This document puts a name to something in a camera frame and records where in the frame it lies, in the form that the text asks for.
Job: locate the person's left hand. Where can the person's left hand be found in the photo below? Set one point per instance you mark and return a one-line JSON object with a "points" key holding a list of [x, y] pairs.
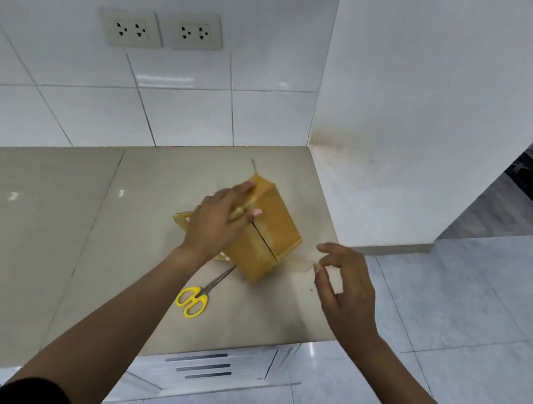
{"points": [[213, 221]]}

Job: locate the person's left forearm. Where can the person's left forearm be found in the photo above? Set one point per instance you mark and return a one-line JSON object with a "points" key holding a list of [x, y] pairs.
{"points": [[118, 327]]}

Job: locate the clear tape strip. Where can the clear tape strip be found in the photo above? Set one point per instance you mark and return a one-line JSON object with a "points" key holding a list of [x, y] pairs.
{"points": [[299, 264]]}

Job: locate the white double wall socket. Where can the white double wall socket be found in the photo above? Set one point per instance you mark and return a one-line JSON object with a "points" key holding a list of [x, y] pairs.
{"points": [[194, 31], [130, 29]]}

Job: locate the clear packing tape roll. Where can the clear packing tape roll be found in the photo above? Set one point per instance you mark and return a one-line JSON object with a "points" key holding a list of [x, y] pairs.
{"points": [[181, 219]]}

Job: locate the person's right hand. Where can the person's right hand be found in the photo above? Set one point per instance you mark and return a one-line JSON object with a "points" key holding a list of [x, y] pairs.
{"points": [[349, 296]]}

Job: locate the person's right thumb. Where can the person's right thumb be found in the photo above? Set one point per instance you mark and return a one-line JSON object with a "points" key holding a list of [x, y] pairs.
{"points": [[321, 285]]}

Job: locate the person's left thumb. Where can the person's left thumb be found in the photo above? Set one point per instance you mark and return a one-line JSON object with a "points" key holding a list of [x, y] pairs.
{"points": [[249, 216]]}

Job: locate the brown cardboard box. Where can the brown cardboard box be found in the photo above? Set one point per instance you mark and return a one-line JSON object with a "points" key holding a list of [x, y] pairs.
{"points": [[271, 240]]}

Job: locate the black shirt sleeve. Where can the black shirt sleeve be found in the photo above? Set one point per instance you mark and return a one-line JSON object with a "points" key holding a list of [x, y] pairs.
{"points": [[32, 396]]}

